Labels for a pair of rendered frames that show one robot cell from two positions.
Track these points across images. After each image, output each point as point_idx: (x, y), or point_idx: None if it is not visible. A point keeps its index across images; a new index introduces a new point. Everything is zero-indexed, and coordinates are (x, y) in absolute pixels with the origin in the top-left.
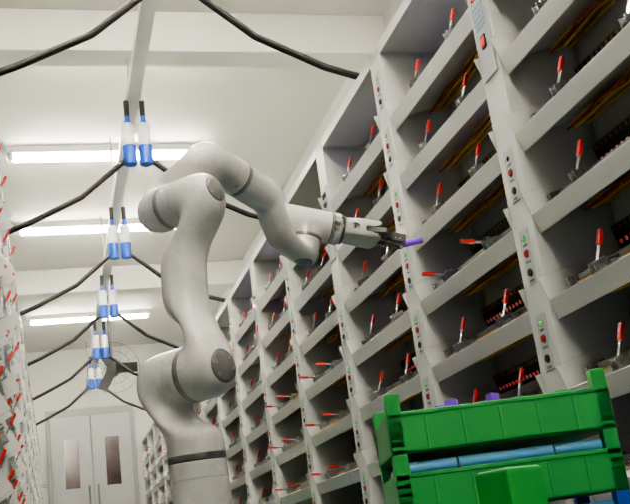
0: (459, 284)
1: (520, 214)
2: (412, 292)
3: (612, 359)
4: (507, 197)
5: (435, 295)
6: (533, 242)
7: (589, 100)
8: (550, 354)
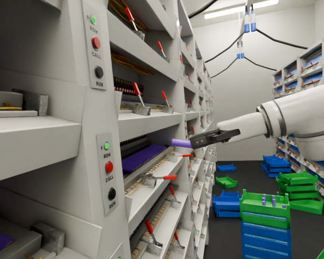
0: (163, 186)
1: (186, 148)
2: (112, 215)
3: (195, 202)
4: (184, 137)
5: (146, 204)
6: (189, 162)
7: None
8: (192, 209)
